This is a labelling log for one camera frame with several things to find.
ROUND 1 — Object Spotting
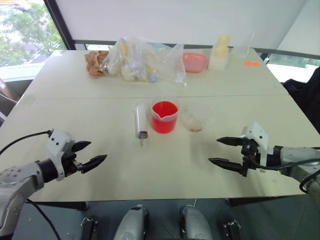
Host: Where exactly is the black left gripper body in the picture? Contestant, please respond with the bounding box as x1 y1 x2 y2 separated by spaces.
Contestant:
60 147 85 178

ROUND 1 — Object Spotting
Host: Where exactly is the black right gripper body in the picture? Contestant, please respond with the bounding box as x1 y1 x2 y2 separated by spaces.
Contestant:
238 137 261 178

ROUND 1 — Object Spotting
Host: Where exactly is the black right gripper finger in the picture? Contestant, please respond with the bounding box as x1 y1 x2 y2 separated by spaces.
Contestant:
216 136 243 148
208 157 244 175

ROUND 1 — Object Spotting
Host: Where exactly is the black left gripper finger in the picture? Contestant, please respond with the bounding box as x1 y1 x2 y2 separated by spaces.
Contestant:
71 140 92 154
80 154 108 175

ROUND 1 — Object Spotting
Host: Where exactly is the small clear plastic cup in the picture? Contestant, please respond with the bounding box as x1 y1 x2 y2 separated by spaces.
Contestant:
181 102 213 132

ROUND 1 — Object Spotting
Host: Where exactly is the clear plastic syringe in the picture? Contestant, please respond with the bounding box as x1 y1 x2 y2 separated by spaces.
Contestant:
135 102 149 148

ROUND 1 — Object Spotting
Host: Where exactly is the beaker with red liquid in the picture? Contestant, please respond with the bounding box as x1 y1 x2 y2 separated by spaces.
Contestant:
150 95 180 135

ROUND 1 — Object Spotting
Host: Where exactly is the silver right robot leg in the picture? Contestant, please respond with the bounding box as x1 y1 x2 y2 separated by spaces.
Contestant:
179 204 214 240

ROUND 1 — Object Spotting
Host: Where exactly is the silver robot leg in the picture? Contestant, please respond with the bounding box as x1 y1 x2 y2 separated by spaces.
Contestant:
112 204 150 240
179 204 214 240

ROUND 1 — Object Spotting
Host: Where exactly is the silver left robot leg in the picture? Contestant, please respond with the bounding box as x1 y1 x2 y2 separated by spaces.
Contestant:
112 204 150 240

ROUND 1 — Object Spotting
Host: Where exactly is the dark chair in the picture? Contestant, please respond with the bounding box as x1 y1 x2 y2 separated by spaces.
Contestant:
282 65 320 141

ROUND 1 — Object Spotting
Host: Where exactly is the crumpled tan cloth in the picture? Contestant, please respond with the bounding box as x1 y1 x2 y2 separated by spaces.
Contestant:
84 50 110 80

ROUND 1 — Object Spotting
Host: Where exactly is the small clear plastic bag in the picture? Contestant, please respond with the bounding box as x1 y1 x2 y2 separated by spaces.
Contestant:
174 43 188 88

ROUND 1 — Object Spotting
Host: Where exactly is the pink soap box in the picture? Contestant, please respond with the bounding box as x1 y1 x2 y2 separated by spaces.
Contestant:
180 51 209 74

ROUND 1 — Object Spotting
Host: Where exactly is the white and yellow stacked container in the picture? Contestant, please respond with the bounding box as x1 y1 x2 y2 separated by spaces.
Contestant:
208 34 232 71

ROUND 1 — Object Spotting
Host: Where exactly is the clear measuring beaker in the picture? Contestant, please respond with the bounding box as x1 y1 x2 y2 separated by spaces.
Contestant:
231 32 256 59

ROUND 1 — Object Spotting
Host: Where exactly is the clear plastic bag with items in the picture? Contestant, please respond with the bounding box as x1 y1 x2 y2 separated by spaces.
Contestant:
100 36 187 84

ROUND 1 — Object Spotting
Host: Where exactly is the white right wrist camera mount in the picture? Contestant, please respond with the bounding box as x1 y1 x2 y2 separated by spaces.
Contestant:
240 121 271 174

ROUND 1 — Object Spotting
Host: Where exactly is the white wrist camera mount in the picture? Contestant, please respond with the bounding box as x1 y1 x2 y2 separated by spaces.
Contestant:
240 121 271 174
46 129 76 182

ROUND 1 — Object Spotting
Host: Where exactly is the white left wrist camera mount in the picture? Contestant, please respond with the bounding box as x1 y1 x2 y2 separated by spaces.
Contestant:
46 129 76 182

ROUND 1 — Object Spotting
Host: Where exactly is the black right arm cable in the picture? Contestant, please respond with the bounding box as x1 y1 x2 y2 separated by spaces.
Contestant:
243 147 320 195

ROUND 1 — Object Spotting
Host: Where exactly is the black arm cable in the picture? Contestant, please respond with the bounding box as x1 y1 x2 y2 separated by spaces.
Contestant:
0 130 53 156
243 147 320 195

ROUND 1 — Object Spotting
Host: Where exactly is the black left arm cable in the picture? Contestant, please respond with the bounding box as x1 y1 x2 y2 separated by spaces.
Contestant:
0 130 53 156

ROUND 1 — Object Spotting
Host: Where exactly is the black table bracket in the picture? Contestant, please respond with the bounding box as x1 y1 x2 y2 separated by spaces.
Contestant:
80 216 99 240
223 219 242 240

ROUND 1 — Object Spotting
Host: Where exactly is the black window frame post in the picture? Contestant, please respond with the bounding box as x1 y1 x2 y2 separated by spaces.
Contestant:
43 0 77 51

